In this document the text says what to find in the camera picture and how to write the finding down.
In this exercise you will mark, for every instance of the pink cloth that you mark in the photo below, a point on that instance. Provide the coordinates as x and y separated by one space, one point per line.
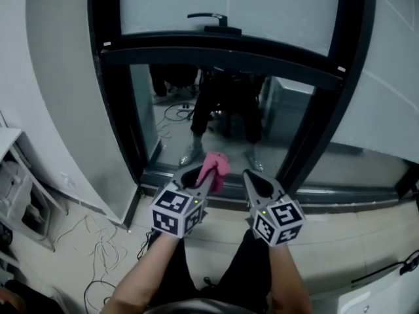
216 168

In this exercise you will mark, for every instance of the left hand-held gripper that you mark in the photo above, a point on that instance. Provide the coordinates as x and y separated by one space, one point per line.
176 213

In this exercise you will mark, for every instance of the person's black trousers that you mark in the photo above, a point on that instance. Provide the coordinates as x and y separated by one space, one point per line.
203 273

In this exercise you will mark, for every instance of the clear window glass pane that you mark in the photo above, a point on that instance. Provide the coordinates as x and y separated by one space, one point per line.
229 136

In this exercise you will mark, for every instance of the black stand leg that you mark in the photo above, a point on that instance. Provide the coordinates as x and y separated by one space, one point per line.
389 268

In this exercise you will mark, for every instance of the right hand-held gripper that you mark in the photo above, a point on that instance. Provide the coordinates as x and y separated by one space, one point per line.
278 221

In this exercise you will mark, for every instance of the frosted window pane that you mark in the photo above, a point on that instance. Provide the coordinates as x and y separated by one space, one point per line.
229 5

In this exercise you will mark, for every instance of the person's grey shirt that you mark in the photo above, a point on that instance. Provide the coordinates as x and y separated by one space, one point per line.
196 306

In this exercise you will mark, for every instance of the person's right forearm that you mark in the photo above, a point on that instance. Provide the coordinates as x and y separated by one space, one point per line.
288 280

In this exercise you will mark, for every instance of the large half-frosted window pane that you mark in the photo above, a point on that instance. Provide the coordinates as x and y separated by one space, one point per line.
376 110

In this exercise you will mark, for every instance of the white shelf unit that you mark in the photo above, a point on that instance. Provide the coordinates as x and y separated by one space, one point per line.
19 188

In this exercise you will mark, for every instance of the person's left forearm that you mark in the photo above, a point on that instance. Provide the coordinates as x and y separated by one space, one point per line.
144 280

